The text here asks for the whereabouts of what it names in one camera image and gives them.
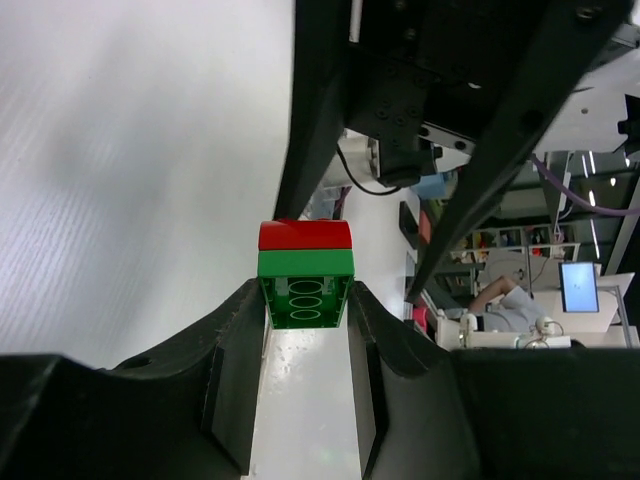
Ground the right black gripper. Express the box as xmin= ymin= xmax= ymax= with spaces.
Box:
xmin=273 ymin=1 xmax=630 ymax=303

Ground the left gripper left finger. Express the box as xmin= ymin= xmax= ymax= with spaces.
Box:
xmin=1 ymin=279 xmax=265 ymax=479

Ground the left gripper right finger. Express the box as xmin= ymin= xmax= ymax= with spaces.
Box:
xmin=347 ymin=282 xmax=639 ymax=479

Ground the red green rounded lego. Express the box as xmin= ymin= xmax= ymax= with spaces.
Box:
xmin=257 ymin=219 xmax=355 ymax=330

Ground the lit monitor screen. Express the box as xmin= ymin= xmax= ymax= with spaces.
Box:
xmin=559 ymin=262 xmax=599 ymax=313

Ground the seated person in background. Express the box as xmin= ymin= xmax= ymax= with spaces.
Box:
xmin=467 ymin=276 xmax=548 ymax=333

